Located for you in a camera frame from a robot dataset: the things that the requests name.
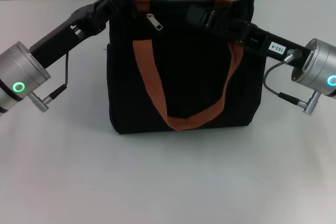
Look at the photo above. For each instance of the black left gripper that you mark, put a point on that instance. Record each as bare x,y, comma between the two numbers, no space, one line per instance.
60,37

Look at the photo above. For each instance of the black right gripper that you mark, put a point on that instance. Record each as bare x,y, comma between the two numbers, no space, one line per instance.
273,44

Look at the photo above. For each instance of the silver metal zipper pull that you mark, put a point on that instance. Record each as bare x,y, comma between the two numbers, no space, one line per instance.
157,24

